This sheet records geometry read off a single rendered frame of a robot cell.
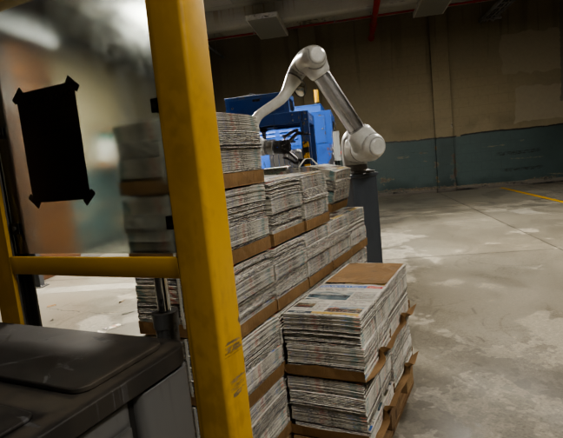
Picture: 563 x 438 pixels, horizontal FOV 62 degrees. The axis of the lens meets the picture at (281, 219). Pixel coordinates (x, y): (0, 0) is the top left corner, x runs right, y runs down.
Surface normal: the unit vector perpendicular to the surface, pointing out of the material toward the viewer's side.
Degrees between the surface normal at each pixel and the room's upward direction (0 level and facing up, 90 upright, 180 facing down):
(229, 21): 90
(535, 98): 90
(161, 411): 90
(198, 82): 90
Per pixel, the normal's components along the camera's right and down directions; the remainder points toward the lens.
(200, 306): -0.43, 0.15
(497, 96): -0.15, 0.14
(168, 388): 0.90, -0.04
